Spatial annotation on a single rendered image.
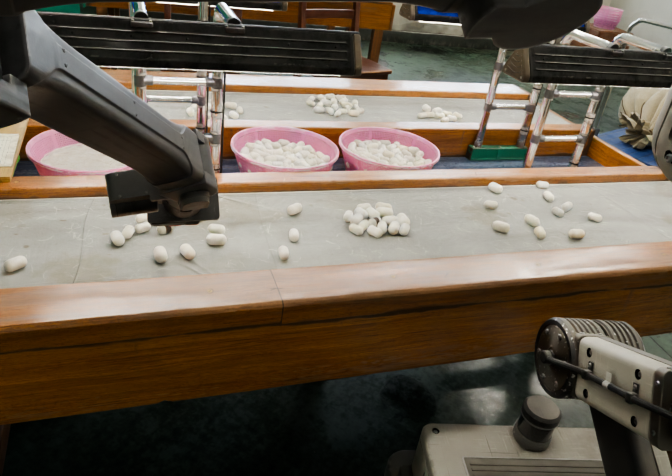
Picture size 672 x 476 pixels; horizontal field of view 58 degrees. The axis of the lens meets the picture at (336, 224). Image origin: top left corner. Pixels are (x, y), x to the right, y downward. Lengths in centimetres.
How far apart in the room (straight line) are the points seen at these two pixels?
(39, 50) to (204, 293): 58
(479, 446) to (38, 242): 87
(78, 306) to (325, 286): 37
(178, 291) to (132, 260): 15
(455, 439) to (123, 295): 65
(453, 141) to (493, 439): 93
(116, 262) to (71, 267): 7
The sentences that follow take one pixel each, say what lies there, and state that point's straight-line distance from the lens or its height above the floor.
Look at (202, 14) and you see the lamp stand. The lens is 148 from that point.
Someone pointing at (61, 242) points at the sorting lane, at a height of 74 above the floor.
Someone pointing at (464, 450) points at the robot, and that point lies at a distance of 120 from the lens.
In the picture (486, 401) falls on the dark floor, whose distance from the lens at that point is 202.
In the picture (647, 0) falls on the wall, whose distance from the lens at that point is 740.
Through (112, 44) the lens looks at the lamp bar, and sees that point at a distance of 105.
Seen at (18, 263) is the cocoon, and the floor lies 75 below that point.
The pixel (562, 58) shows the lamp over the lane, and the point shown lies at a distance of 137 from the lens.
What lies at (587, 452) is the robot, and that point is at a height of 47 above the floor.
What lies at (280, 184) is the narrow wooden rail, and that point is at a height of 76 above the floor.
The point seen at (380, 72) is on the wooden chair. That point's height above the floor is 46.
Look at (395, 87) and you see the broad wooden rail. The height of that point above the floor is 76.
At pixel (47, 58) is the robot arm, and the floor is 121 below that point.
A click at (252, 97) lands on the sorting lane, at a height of 74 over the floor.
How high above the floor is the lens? 133
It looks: 29 degrees down
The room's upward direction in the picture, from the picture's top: 8 degrees clockwise
